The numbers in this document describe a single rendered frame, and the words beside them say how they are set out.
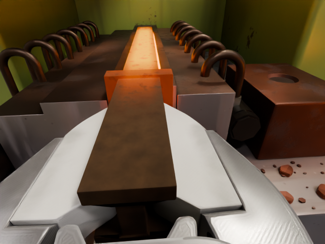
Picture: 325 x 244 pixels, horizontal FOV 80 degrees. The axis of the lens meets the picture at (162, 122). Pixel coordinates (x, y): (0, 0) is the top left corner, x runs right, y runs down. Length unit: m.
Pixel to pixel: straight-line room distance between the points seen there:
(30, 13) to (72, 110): 0.28
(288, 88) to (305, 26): 0.15
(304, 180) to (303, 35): 0.21
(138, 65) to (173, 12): 0.46
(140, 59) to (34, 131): 0.11
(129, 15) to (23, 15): 0.30
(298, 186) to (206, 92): 0.12
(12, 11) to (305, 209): 0.42
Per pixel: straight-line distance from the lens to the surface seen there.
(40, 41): 0.27
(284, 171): 0.22
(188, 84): 0.18
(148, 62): 0.18
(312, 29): 0.36
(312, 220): 0.21
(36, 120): 0.19
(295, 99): 0.21
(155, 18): 0.62
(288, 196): 0.20
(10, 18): 0.38
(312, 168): 0.24
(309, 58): 0.38
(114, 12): 0.63
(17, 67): 0.36
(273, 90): 0.22
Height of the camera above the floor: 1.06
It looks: 32 degrees down
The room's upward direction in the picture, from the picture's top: 1 degrees counter-clockwise
